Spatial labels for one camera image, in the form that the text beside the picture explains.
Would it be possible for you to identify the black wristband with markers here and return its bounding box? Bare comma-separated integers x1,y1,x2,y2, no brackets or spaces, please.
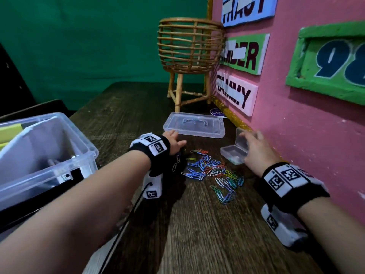
260,161,331,215
128,132,171,178

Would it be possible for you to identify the person's right hand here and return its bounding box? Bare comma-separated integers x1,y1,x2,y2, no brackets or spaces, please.
239,130,282,178

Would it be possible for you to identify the black camera cable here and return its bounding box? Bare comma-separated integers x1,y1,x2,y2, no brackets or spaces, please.
98,182,154,274

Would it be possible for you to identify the round blue sticker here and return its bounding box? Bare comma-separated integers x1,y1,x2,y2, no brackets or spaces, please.
209,107,228,119

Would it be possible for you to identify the small clear paper clip case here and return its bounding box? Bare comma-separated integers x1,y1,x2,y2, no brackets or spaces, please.
220,127,252,166

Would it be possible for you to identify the person's left forearm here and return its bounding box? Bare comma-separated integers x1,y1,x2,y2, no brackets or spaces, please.
0,150,152,274

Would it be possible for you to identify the pink name sign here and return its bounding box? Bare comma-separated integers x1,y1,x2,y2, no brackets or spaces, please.
215,68,259,118

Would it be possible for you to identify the green name sign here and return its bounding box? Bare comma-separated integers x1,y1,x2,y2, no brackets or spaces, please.
219,33,271,76

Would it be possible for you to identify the person's left hand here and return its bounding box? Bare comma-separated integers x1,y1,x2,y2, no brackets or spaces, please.
162,129,188,156

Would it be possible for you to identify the clear plastic case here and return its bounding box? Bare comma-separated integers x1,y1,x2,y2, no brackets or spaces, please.
163,112,226,139

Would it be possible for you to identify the pile of coloured paper clips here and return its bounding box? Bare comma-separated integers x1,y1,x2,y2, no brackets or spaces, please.
171,148,246,205

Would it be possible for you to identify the rattan basket stand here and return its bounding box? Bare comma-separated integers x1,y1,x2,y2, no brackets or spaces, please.
157,16,225,113

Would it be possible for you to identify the clear plastic storage box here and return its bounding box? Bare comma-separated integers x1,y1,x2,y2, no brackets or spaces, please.
0,112,100,235

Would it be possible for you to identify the blue name sign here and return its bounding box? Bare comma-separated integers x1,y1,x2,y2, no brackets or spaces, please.
221,0,279,28

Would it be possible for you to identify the green framed number sign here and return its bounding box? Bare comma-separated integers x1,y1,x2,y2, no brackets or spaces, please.
285,20,365,107

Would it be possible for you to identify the green backdrop cloth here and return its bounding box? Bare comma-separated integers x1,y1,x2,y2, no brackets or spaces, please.
0,0,210,111

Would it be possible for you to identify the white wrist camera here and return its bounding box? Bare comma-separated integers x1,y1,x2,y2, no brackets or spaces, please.
260,203,310,249
141,170,164,201

